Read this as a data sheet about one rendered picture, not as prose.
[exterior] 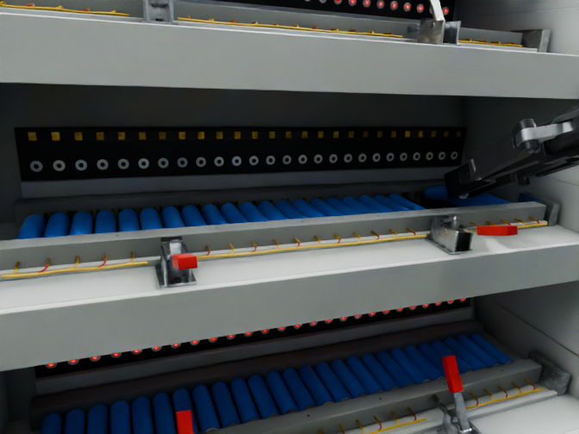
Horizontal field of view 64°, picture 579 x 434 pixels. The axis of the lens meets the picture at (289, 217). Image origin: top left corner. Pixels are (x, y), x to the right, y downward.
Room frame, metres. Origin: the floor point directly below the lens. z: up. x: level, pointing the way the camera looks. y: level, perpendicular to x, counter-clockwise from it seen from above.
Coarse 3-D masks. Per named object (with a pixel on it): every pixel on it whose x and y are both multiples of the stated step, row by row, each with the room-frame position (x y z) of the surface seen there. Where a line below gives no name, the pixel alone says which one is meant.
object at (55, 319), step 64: (64, 192) 0.47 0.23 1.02; (128, 192) 0.50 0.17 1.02; (512, 192) 0.60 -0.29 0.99; (576, 192) 0.52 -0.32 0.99; (256, 256) 0.41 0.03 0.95; (320, 256) 0.42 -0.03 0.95; (384, 256) 0.43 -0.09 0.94; (448, 256) 0.44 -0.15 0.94; (512, 256) 0.46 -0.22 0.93; (576, 256) 0.49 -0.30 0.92; (0, 320) 0.31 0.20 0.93; (64, 320) 0.32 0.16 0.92; (128, 320) 0.34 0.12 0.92; (192, 320) 0.36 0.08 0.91; (256, 320) 0.38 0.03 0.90; (320, 320) 0.40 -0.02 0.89
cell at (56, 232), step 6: (54, 216) 0.43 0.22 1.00; (60, 216) 0.43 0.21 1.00; (66, 216) 0.44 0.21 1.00; (48, 222) 0.42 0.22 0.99; (54, 222) 0.41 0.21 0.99; (60, 222) 0.42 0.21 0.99; (66, 222) 0.43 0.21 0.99; (48, 228) 0.40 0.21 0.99; (54, 228) 0.40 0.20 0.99; (60, 228) 0.40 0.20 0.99; (66, 228) 0.42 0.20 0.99; (48, 234) 0.39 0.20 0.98; (54, 234) 0.39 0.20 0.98; (60, 234) 0.39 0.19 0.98; (66, 234) 0.41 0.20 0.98
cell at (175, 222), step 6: (162, 210) 0.47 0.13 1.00; (168, 210) 0.46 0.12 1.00; (174, 210) 0.46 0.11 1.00; (162, 216) 0.46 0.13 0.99; (168, 216) 0.45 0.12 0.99; (174, 216) 0.44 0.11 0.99; (180, 216) 0.46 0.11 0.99; (168, 222) 0.43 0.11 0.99; (174, 222) 0.43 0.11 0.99; (180, 222) 0.43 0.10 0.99
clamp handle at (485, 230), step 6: (456, 222) 0.45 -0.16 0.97; (456, 228) 0.45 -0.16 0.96; (462, 228) 0.44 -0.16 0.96; (468, 228) 0.43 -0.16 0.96; (474, 228) 0.42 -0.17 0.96; (480, 228) 0.41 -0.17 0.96; (486, 228) 0.40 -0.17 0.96; (492, 228) 0.40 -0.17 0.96; (498, 228) 0.39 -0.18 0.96; (504, 228) 0.38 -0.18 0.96; (510, 228) 0.38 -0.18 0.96; (516, 228) 0.39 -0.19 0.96; (480, 234) 0.41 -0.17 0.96; (486, 234) 0.40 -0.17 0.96; (492, 234) 0.40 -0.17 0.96; (498, 234) 0.39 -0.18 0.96; (504, 234) 0.38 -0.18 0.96; (510, 234) 0.38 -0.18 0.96; (516, 234) 0.39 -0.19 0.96
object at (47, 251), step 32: (224, 224) 0.42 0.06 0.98; (256, 224) 0.42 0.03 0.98; (288, 224) 0.43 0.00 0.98; (320, 224) 0.43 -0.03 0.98; (352, 224) 0.45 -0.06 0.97; (384, 224) 0.46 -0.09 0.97; (416, 224) 0.47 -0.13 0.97; (480, 224) 0.51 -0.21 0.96; (544, 224) 0.51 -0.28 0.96; (0, 256) 0.35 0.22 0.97; (32, 256) 0.35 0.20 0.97; (64, 256) 0.36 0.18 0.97; (96, 256) 0.37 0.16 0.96; (128, 256) 0.38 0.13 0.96; (224, 256) 0.39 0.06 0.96
